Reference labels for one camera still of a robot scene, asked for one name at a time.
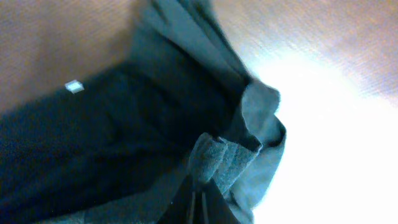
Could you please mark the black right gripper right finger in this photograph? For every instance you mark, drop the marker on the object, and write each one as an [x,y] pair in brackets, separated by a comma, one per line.
[213,206]

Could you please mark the dark green t-shirt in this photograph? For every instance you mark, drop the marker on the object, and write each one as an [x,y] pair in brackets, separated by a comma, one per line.
[181,103]

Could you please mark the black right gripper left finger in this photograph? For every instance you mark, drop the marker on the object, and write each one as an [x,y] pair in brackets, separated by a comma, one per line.
[184,205]

